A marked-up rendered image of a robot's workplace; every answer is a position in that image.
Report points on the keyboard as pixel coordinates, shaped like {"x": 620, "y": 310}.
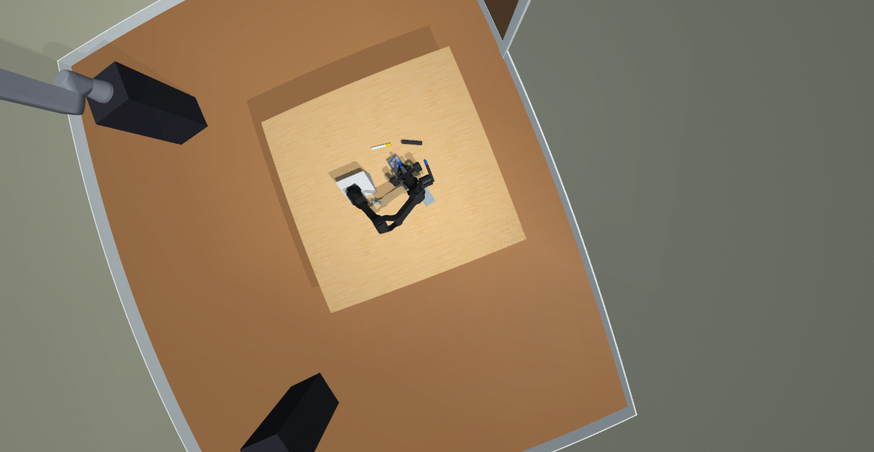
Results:
{"x": 394, "y": 166}

